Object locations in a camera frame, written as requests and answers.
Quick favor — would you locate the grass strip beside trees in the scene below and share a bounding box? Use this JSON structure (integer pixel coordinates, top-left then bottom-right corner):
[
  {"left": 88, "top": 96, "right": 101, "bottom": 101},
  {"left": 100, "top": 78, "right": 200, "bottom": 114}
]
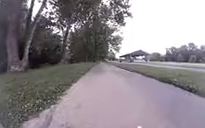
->
[{"left": 0, "top": 61, "right": 98, "bottom": 128}]

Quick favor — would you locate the row of tall trees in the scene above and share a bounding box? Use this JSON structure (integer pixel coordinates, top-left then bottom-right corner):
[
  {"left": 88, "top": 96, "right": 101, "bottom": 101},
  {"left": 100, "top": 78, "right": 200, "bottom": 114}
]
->
[{"left": 0, "top": 0, "right": 134, "bottom": 74}]

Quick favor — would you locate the grey asphalt path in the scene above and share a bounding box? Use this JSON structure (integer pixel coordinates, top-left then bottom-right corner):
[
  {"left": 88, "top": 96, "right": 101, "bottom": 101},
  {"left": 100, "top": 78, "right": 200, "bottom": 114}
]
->
[{"left": 21, "top": 61, "right": 205, "bottom": 128}]

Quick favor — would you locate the grass strip beside road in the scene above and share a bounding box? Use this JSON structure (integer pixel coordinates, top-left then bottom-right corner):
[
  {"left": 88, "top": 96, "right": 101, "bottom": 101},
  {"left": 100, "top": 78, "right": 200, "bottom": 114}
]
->
[{"left": 109, "top": 61, "right": 205, "bottom": 102}]

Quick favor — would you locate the distant row of trees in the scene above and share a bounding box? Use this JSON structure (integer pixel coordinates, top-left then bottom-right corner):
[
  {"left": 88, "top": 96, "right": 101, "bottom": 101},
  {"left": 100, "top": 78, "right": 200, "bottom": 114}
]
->
[{"left": 149, "top": 42, "right": 205, "bottom": 65}]

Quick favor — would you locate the grey road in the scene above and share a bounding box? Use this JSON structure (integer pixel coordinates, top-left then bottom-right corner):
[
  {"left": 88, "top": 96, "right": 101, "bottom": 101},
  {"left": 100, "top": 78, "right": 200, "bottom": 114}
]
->
[{"left": 123, "top": 60, "right": 205, "bottom": 74}]

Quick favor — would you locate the open shelter with dark roof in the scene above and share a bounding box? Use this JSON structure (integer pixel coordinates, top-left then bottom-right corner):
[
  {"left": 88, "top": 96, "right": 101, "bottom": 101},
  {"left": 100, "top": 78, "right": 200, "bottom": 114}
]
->
[{"left": 119, "top": 49, "right": 152, "bottom": 63}]

